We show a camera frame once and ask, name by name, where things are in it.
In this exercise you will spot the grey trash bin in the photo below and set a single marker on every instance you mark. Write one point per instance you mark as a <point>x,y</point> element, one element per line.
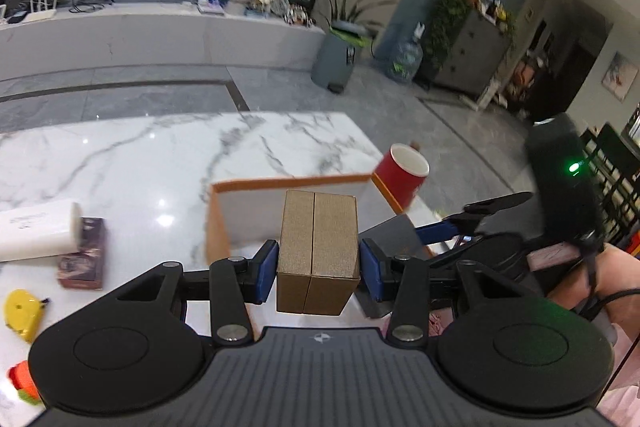
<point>335,62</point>

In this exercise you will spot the long-leaf potted plant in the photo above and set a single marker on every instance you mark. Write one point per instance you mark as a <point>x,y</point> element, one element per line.
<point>345,7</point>

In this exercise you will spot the pink cloth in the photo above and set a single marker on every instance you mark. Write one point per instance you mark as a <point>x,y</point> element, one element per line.
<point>622,382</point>

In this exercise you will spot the white rounded case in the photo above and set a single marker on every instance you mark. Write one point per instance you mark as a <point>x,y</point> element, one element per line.
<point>35,232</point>

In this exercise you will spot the large water jug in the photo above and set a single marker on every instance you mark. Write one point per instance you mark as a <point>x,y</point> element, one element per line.
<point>406,59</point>

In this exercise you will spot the climbing green plant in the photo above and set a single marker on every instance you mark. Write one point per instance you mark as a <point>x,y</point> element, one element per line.
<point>450,7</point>

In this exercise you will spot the small brown cardboard box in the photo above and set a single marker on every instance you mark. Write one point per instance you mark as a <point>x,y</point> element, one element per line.
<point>317,252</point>

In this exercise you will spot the dark printed box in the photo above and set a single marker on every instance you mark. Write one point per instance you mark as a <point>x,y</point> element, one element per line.
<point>82,257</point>

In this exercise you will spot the orange crochet toy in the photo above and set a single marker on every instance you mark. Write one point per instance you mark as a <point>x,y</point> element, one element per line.
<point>25,382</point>

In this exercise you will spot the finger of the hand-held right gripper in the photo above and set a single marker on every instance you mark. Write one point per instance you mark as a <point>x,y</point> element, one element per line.
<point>435,232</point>
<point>497,202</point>

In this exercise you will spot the red mug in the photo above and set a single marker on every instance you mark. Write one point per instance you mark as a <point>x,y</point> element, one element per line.
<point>400,177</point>

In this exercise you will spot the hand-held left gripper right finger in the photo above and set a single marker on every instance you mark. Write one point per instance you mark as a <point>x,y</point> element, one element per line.
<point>371,272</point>

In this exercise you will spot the white router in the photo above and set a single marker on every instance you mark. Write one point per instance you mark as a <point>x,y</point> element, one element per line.
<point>42,12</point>

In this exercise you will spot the yellow duck toy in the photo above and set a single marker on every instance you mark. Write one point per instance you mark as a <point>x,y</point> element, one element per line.
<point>22,314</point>

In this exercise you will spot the black dining chair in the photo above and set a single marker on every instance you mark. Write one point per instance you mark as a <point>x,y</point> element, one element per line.
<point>617,177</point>

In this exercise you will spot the framed wall picture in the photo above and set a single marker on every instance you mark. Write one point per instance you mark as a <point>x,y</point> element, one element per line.
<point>620,77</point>

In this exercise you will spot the person's right forearm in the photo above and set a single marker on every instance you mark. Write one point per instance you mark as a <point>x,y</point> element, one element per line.
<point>615,272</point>

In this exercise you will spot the orange cardboard box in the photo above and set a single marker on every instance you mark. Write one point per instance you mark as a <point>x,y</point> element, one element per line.
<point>250,207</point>

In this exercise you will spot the marble television console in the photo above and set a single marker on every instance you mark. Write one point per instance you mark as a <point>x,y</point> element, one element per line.
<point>150,37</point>

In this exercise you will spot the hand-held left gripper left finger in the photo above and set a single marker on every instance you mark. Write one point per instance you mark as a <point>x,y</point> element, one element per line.
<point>267,272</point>

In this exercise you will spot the decorative plate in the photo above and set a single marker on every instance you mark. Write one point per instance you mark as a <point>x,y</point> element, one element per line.
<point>281,2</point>

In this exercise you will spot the grey drawer cabinet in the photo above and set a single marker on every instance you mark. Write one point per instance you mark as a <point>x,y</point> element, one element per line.
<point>475,52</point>

